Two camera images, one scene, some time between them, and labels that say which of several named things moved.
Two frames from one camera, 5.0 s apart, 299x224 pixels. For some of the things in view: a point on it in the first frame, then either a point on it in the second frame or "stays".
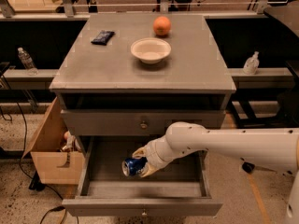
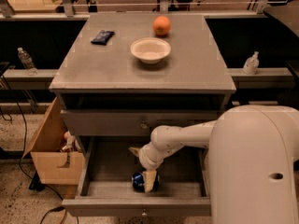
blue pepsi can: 132,166 -> 138,183
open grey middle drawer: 179,189 stays
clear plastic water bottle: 27,62 stays
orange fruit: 162,25 stays
